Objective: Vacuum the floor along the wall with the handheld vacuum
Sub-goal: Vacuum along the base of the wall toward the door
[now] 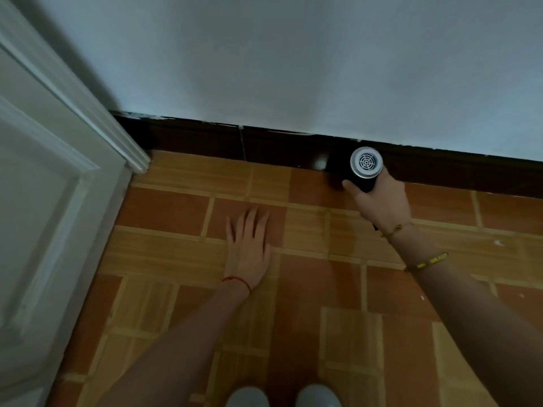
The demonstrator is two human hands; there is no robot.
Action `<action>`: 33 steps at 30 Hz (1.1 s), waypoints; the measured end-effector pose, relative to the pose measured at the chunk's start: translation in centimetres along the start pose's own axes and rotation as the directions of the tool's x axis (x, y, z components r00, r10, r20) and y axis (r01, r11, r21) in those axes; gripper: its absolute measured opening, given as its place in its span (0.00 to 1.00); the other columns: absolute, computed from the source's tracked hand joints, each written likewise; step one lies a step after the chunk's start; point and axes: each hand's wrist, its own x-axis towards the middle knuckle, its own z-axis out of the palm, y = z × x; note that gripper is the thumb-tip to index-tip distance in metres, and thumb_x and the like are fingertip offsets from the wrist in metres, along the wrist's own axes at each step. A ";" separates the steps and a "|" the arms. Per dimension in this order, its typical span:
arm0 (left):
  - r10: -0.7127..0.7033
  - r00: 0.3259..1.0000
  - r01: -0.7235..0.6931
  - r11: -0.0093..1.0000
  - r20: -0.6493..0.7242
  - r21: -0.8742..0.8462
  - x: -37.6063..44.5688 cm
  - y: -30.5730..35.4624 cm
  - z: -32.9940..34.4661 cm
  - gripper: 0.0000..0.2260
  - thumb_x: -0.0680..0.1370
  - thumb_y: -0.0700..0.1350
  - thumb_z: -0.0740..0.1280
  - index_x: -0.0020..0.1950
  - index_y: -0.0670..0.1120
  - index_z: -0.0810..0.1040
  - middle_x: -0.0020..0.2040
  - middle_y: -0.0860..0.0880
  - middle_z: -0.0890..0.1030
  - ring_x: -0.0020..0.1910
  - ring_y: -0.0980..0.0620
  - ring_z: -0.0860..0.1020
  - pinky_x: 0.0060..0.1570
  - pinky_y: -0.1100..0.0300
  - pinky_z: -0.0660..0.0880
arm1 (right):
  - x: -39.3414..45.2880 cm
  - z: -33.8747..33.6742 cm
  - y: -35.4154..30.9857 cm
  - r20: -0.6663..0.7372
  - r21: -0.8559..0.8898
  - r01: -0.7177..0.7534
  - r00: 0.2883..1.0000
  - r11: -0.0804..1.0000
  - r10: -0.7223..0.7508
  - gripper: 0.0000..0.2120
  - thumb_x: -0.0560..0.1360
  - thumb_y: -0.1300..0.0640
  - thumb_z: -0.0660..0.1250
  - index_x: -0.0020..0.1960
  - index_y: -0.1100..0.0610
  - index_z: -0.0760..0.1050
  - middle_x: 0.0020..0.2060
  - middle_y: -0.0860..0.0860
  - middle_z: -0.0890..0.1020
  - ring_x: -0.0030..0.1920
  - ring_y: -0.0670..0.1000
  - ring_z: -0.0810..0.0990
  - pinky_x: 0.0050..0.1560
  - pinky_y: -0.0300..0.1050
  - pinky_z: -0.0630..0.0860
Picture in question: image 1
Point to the person's left hand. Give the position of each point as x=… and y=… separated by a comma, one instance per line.
x=248, y=258

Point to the person's right hand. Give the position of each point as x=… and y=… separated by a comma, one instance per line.
x=384, y=203

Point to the person's right thumb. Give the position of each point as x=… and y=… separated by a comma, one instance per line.
x=353, y=188

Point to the person's left middle finger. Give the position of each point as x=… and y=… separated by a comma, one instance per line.
x=252, y=226

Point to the person's left little finger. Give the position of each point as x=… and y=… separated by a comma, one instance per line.
x=229, y=231

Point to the black hair dryer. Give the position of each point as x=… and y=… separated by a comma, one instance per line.
x=364, y=169

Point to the person's right forearm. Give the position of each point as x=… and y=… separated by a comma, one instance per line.
x=471, y=322

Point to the person's left forearm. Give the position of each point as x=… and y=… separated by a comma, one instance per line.
x=178, y=351

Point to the dark wooden baseboard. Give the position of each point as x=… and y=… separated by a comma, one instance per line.
x=297, y=148

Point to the white shoe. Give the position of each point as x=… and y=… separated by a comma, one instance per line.
x=317, y=396
x=247, y=397

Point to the white panelled door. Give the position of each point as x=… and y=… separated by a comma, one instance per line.
x=51, y=233

